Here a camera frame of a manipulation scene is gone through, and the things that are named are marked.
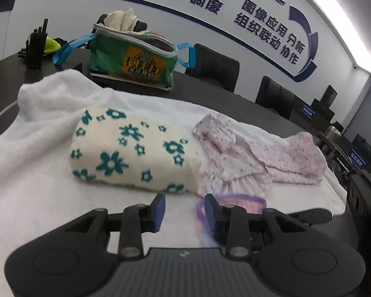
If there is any green bag with blue handles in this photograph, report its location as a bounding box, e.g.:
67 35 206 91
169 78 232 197
52 23 197 91

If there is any white ceiling light strip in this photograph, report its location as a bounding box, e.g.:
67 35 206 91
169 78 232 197
291 0 371 81

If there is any pink blue purple-trimmed garment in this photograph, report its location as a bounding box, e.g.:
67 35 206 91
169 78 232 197
196 193 266 248

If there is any cream green-flowered folded garment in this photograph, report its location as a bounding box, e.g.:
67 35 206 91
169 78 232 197
69 107 201 194

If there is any metal thermos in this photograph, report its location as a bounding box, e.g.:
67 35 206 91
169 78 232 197
325 125 344 143

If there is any black desk monitor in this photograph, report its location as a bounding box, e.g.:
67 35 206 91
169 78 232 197
323 85 338 109

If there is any white towel blanket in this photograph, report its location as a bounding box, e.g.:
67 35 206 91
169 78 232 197
0 70 348 285

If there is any yellow-green cloth item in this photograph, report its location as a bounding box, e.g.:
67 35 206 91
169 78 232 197
44 36 62 57

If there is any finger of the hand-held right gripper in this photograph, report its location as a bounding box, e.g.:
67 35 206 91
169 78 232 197
289 211 334 224

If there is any pink floral ruffled garment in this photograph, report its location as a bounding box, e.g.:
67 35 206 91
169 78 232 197
192 113 328 198

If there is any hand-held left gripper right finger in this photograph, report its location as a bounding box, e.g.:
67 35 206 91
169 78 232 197
205 193 311 259

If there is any cream cloth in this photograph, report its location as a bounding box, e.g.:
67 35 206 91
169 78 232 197
104 8 139 32

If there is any white cable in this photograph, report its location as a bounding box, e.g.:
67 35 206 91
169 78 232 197
0 103 19 130

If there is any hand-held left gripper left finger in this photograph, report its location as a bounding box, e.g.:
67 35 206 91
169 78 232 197
63 193 166 259

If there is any black walkie-talkie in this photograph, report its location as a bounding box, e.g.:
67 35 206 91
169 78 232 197
18 19 48 69

